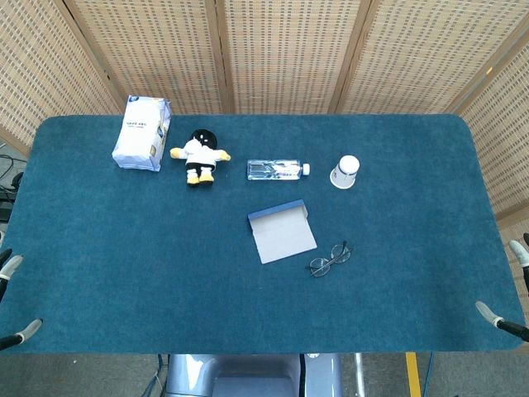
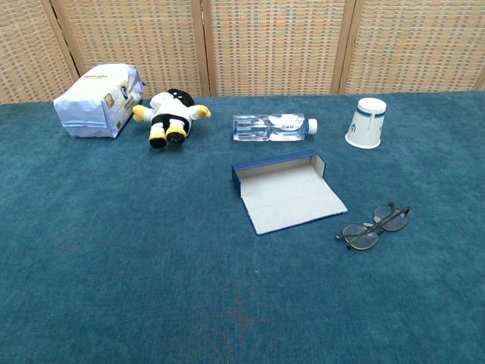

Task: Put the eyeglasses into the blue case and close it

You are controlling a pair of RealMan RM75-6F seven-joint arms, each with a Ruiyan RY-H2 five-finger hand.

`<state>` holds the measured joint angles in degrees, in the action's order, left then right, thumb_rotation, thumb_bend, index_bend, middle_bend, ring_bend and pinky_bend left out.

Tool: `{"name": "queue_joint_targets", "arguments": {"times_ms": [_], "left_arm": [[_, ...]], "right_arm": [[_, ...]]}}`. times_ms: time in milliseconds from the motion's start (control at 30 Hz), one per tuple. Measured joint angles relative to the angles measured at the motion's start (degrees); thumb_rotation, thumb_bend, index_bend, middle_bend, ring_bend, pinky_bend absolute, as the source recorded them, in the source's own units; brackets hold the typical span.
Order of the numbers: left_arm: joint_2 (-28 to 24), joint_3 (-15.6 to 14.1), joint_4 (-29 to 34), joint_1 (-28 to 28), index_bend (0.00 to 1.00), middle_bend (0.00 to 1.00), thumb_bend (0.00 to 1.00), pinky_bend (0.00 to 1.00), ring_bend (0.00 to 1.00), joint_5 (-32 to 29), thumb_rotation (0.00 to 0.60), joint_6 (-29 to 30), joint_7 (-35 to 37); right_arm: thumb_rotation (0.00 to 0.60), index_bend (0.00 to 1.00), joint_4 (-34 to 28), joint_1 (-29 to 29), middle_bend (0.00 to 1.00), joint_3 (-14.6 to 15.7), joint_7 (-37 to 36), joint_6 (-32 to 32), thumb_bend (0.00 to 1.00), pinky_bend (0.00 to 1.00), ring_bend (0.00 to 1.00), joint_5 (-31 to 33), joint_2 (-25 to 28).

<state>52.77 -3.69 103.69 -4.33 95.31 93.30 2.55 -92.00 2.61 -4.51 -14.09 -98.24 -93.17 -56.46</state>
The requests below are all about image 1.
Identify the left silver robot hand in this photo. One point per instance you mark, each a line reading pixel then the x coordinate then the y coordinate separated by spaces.
pixel 29 329

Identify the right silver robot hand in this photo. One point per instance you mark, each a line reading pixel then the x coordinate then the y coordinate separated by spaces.
pixel 487 314

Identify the black-framed eyeglasses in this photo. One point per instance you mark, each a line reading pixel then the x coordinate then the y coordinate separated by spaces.
pixel 319 266

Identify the blue and grey box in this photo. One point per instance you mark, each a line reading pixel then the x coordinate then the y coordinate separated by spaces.
pixel 283 235

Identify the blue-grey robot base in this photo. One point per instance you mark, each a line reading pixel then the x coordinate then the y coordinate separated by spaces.
pixel 248 376

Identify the blue carpet table cover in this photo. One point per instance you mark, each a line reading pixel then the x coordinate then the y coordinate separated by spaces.
pixel 124 269

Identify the white paper cup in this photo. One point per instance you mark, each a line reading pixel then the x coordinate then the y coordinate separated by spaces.
pixel 345 171

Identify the white tissue pack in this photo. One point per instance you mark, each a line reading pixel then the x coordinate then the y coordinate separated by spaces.
pixel 140 136

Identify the black white plush doll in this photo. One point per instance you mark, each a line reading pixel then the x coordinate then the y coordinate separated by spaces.
pixel 200 155

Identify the clear plastic water bottle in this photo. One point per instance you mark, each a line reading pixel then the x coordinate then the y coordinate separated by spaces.
pixel 273 170

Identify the woven bamboo folding screen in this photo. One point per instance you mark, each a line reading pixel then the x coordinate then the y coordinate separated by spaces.
pixel 289 49

